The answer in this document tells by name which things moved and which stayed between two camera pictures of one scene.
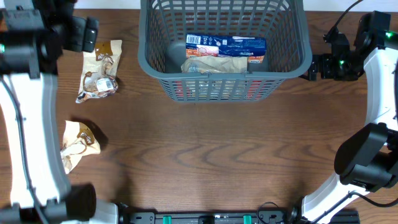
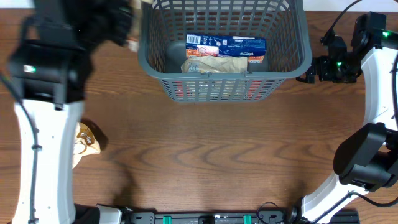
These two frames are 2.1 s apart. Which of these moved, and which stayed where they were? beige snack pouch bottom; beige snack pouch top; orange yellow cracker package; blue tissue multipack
Moved: beige snack pouch top
Stayed: beige snack pouch bottom; blue tissue multipack; orange yellow cracker package
